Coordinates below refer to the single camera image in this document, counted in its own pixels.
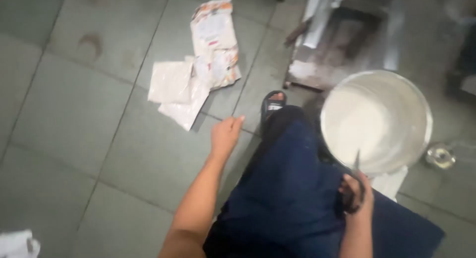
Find person's left hand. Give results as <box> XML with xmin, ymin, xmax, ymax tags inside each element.
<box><xmin>210</xmin><ymin>115</ymin><xmax>245</xmax><ymax>161</ymax></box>

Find person's right hand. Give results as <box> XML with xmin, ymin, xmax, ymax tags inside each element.
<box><xmin>339</xmin><ymin>172</ymin><xmax>375</xmax><ymax>218</ymax></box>

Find black handled scissors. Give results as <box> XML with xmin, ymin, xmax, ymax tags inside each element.
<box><xmin>341</xmin><ymin>149</ymin><xmax>366</xmax><ymax>215</ymax></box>

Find black sandal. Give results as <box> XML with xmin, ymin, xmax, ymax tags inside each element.
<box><xmin>260</xmin><ymin>90</ymin><xmax>288</xmax><ymax>125</ymax></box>

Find white packet under bucket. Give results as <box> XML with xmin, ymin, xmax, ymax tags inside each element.
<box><xmin>370</xmin><ymin>166</ymin><xmax>409</xmax><ymax>202</ymax></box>

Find plain white plastic packet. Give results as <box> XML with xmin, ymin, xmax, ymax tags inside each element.
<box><xmin>158</xmin><ymin>77</ymin><xmax>211</xmax><ymax>132</ymax></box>
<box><xmin>148</xmin><ymin>60</ymin><xmax>195</xmax><ymax>105</ymax></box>

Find person's dark blue trousers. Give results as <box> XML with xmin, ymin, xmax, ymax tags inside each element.
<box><xmin>203</xmin><ymin>106</ymin><xmax>446</xmax><ymax>258</ymax></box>

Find white bucket of white liquid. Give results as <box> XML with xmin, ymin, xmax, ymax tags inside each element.
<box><xmin>320</xmin><ymin>70</ymin><xmax>434</xmax><ymax>175</ymax></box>

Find printed empty white packet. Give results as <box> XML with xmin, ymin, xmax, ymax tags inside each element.
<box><xmin>190</xmin><ymin>0</ymin><xmax>242</xmax><ymax>91</ymax></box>

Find round metal floor drain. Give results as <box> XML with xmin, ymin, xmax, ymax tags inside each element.
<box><xmin>425</xmin><ymin>143</ymin><xmax>457</xmax><ymax>170</ymax></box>

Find metal stand with white residue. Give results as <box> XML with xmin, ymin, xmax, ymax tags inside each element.
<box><xmin>283</xmin><ymin>0</ymin><xmax>406</xmax><ymax>91</ymax></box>

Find white object at corner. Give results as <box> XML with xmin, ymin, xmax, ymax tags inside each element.
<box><xmin>0</xmin><ymin>229</ymin><xmax>41</xmax><ymax>258</ymax></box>

